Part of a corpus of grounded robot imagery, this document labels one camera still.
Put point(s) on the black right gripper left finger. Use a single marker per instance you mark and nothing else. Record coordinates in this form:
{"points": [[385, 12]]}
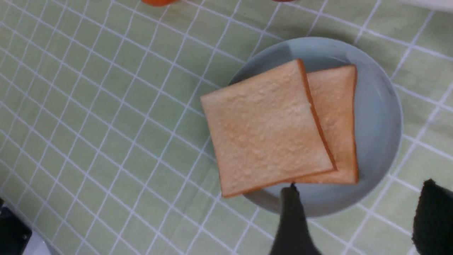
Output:
{"points": [[292, 236]]}

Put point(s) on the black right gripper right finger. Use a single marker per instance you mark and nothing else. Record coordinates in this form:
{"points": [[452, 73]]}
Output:
{"points": [[433, 220]]}

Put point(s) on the toast slice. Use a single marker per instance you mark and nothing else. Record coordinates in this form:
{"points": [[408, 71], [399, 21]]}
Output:
{"points": [[265, 130], [333, 92]]}

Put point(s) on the pale blue plate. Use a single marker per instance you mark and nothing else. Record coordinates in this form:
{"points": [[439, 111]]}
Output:
{"points": [[378, 116]]}

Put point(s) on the green checked tablecloth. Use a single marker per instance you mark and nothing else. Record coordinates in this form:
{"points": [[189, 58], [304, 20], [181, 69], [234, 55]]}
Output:
{"points": [[105, 148]]}

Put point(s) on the orange persimmon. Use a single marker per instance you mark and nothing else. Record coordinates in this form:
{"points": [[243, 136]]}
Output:
{"points": [[158, 3]]}

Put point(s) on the black base object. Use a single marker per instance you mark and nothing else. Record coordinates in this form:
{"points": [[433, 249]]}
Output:
{"points": [[16, 238]]}

